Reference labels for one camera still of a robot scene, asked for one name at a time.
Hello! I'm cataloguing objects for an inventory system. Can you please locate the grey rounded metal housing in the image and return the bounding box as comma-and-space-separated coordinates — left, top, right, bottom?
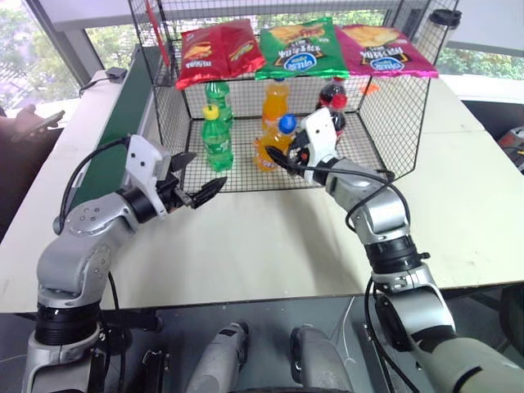
289, 325, 355, 393
186, 321, 251, 393

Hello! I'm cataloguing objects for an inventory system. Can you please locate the red strip on rack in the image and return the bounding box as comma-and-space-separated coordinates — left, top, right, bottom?
147, 0, 171, 67

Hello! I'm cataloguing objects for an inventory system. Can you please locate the bystander hand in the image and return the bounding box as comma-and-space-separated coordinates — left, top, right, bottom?
14, 103, 51, 140

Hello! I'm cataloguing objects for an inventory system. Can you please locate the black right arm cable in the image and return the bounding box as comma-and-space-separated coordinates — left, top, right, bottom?
286, 157, 413, 233

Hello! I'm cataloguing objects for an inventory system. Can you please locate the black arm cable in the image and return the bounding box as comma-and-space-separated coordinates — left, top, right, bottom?
286, 157, 413, 233
56, 137, 132, 235

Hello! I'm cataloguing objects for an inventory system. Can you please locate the red chip bag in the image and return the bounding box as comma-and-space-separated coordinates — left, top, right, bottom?
174, 18, 267, 92

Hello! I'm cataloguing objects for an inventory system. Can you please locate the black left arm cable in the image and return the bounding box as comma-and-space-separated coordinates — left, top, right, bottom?
56, 137, 132, 235

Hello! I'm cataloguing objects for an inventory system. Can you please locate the dark case with tools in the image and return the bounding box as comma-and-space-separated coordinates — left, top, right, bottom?
496, 126, 524, 175

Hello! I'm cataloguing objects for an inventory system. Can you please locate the green soda bottle yellow cap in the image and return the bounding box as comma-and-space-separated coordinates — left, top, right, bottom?
200, 104, 235, 173

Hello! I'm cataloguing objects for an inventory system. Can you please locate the green chip bag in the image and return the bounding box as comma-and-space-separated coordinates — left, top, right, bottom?
254, 16, 351, 81

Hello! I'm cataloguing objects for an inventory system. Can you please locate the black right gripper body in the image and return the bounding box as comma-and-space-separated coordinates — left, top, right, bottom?
286, 141, 314, 179

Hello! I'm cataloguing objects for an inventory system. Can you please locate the black wire mesh rack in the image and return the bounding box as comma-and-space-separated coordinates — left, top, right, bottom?
126, 0, 462, 194

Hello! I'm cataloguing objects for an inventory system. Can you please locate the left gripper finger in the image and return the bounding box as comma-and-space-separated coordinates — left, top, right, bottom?
190, 176, 228, 211
169, 151, 198, 174

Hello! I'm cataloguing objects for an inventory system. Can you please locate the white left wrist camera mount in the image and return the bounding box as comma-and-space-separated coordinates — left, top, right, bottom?
122, 133, 173, 215

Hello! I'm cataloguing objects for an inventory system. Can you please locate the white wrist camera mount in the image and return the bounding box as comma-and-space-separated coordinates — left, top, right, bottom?
300, 107, 341, 184
122, 133, 173, 215

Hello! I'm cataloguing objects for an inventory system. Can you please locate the cup with black lid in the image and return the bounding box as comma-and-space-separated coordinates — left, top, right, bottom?
419, 7, 463, 75

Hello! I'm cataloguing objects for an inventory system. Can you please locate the cola bottle red cap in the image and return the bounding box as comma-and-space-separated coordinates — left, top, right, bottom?
314, 93, 349, 145

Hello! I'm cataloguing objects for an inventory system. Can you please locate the black smartphone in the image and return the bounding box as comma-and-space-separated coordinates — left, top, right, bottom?
10, 109, 66, 142

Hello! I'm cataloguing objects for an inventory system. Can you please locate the orange soda bottle blue cap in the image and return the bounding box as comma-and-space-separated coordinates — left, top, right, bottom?
253, 113, 298, 173

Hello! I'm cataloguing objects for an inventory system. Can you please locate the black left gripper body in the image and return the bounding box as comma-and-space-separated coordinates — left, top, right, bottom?
155, 163, 196, 213

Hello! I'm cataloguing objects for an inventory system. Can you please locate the pink chip bag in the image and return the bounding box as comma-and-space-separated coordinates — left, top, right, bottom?
335, 23, 440, 80

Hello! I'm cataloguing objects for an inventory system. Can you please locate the green conveyor belt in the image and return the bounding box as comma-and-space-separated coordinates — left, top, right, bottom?
61, 44, 165, 218

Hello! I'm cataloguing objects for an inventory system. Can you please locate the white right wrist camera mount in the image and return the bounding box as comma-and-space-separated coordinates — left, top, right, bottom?
300, 107, 341, 184

